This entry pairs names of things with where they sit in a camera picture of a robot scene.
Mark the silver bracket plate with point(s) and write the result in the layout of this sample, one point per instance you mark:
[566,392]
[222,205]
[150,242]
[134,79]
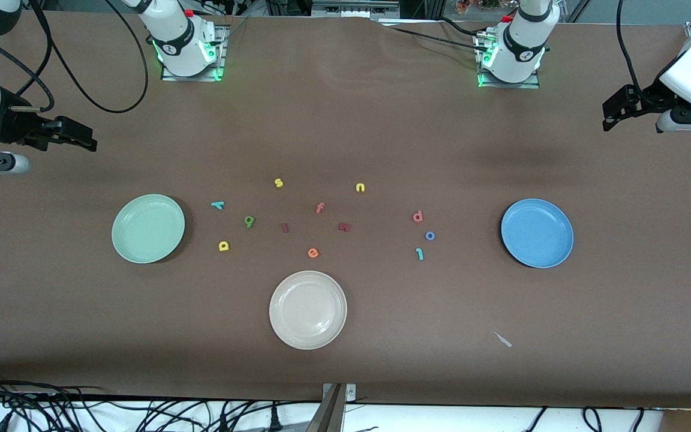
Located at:
[350,393]

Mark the silver aluminum frame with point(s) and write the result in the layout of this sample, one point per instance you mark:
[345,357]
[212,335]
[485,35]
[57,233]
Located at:
[354,7]

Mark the teal foam letter y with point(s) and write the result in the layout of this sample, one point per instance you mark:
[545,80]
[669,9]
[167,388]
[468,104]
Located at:
[218,204]

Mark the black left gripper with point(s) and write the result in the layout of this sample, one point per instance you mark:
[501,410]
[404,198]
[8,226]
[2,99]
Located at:
[649,99]

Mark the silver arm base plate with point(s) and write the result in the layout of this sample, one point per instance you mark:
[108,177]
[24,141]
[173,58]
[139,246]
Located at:
[221,57]
[510,86]

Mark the small white paper scrap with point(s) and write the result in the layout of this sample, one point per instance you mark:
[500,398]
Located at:
[503,340]

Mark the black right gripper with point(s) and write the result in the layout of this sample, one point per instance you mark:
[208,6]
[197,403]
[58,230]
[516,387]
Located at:
[11,127]

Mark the grey camera post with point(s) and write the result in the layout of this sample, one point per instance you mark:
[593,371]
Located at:
[327,414]

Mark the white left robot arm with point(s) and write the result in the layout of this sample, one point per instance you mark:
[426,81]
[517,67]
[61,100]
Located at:
[519,51]

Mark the blue plate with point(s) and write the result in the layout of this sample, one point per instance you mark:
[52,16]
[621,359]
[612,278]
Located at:
[537,233]

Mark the light green plate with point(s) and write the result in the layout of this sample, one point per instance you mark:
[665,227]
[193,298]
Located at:
[148,228]

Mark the black power plug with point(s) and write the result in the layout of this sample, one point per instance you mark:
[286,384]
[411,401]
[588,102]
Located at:
[222,423]
[273,418]

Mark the green foam letter g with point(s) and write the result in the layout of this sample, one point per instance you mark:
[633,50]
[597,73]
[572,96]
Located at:
[253,221]

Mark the cream plate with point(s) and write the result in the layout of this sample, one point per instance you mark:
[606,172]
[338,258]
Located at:
[308,309]

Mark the orange artificial flowers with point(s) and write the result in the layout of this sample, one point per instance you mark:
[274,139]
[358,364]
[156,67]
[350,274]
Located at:
[480,5]

